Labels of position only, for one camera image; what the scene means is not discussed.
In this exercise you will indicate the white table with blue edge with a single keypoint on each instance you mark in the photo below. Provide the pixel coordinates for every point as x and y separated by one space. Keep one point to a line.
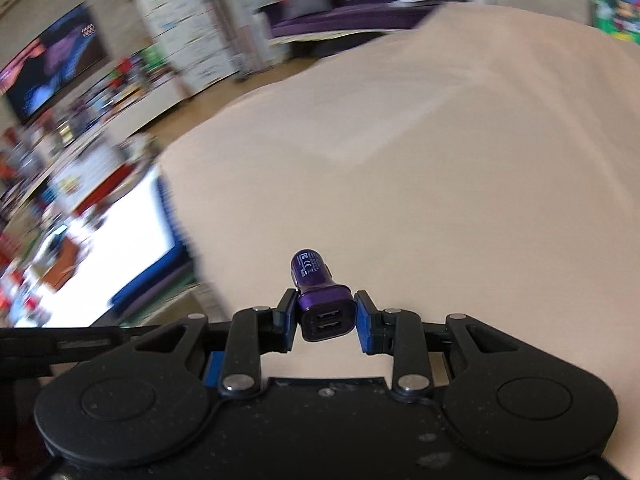
110 240

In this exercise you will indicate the white television stand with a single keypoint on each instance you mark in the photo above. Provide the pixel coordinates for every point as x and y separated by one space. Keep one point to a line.
145 105

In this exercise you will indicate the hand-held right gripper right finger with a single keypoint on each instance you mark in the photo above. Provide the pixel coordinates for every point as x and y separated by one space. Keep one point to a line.
367 321

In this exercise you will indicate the white patterned cabinet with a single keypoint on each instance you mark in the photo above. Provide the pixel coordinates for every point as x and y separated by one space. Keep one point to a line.
185 35

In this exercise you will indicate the purple car charger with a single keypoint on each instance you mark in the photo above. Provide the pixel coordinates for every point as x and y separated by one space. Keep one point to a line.
322 305

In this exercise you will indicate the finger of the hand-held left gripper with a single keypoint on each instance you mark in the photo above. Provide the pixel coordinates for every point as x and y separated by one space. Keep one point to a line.
213 369

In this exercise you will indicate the colourful poster box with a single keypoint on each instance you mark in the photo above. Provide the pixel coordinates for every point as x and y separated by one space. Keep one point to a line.
616 5

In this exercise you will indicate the purple sofa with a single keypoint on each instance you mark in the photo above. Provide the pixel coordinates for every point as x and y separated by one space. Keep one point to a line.
350 7

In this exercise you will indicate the television screen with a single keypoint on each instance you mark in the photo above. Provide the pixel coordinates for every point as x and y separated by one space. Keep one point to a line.
55 62

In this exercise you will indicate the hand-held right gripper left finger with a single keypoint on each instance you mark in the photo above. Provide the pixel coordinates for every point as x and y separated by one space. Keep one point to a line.
286 321

